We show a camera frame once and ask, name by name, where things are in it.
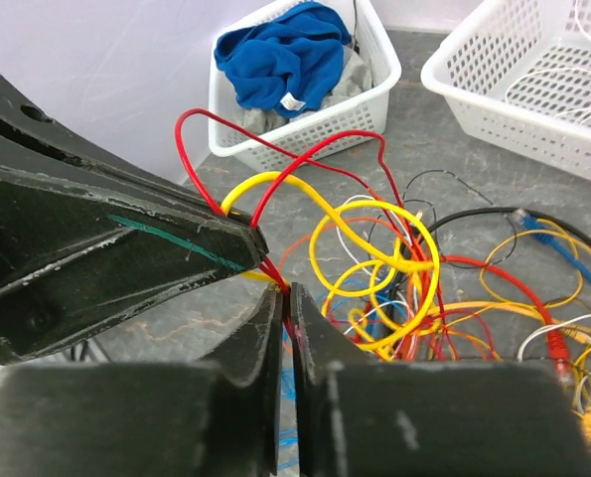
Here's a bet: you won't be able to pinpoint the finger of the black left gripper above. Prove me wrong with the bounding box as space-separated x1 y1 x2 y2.
0 180 264 365
0 74 268 258

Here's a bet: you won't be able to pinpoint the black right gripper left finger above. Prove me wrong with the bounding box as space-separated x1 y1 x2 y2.
0 286 284 476

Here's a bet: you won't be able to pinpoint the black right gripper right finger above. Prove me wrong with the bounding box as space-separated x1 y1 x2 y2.
290 283 591 476

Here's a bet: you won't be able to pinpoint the thin red wire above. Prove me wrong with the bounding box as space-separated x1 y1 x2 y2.
174 107 450 362

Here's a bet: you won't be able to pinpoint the thin yellow wire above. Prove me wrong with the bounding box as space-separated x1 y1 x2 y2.
219 171 442 362

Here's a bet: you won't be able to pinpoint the thin white wire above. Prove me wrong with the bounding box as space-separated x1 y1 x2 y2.
334 194 591 413

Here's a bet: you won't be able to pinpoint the blue cloth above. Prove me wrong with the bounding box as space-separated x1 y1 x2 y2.
214 1 352 119

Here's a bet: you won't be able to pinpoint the white perforated basket left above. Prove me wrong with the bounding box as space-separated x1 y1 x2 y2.
208 1 402 172

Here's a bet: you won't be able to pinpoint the white perforated basket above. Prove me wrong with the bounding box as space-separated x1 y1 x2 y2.
421 1 591 181
208 1 402 172

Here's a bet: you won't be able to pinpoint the grey cloth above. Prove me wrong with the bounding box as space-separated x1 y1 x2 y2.
233 47 372 135

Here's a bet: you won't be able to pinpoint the white perforated basket middle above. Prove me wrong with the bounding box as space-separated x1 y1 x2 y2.
421 1 591 181

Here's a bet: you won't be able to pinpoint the thin light blue wire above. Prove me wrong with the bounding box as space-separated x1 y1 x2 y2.
274 280 405 473

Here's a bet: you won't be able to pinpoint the thick red cable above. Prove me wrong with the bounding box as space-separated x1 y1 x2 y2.
441 255 574 384

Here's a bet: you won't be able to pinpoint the blue ethernet cable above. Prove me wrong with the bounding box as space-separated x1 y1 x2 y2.
511 208 591 299

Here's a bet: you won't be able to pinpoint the thick black cable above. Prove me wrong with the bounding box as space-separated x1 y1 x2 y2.
388 206 591 299

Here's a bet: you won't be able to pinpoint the white wires in basket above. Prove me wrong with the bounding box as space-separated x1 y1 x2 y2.
503 0 591 133

